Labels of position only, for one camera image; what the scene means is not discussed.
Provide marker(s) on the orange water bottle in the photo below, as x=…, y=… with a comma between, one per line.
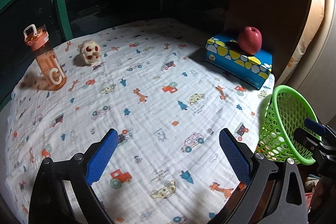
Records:
x=50, y=66

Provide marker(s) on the green window frame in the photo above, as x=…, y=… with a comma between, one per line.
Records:
x=63, y=3

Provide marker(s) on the cream skull toy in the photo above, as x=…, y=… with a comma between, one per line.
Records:
x=90, y=52

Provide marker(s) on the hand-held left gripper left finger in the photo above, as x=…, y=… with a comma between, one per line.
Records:
x=102, y=158

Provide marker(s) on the red apple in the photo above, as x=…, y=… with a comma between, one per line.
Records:
x=250, y=40

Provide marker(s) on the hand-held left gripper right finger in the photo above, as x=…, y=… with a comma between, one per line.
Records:
x=235, y=158

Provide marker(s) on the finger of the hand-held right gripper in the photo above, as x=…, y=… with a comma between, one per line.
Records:
x=315, y=125
x=307, y=141

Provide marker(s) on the cream flowered curtain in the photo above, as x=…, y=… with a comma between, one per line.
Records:
x=315, y=29

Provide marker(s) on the blue spotted tissue box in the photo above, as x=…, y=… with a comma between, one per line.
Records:
x=236, y=66

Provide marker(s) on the green plastic basket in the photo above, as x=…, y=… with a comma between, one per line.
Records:
x=278, y=129

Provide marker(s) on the white printed blanket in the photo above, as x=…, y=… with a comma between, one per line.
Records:
x=157, y=108

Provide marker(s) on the brown wooden table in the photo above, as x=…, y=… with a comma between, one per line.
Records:
x=260, y=200

